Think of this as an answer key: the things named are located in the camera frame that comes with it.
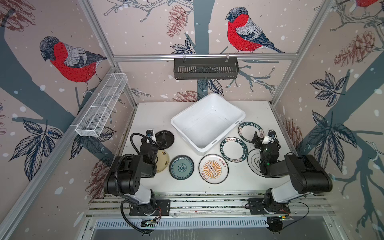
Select white plate black outline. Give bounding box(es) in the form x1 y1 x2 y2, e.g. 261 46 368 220
247 149 265 177

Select green rim plate small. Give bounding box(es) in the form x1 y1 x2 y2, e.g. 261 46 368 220
238 122 265 143

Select green rim plate large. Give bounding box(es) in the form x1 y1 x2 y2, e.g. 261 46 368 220
220 137 249 163

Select white plastic bin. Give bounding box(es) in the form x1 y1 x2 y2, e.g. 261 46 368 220
171 93 246 156

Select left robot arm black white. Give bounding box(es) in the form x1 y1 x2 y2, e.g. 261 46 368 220
104 135 159 215

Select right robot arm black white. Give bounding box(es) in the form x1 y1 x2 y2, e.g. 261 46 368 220
251 130 333 214

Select yellow plate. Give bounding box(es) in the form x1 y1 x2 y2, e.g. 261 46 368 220
157 150 170 173

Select teal patterned plate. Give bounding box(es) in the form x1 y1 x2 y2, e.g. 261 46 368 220
169 155 195 181

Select orange sunburst plate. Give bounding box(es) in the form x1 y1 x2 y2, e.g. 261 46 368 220
198 154 229 185

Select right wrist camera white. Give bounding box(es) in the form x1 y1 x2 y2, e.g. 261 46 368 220
262 129 277 145

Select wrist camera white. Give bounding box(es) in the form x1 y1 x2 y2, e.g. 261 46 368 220
146 130 156 142
262 129 277 145

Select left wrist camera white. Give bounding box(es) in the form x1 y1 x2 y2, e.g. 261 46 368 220
146 130 156 142

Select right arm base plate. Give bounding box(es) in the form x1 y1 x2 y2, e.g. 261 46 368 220
247 198 291 215

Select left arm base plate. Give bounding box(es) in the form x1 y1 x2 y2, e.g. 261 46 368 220
129 200 171 217

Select white wire mesh basket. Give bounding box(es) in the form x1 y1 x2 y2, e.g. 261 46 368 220
76 73 128 137

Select black hanging wall basket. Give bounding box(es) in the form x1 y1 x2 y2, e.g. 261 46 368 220
174 58 239 80

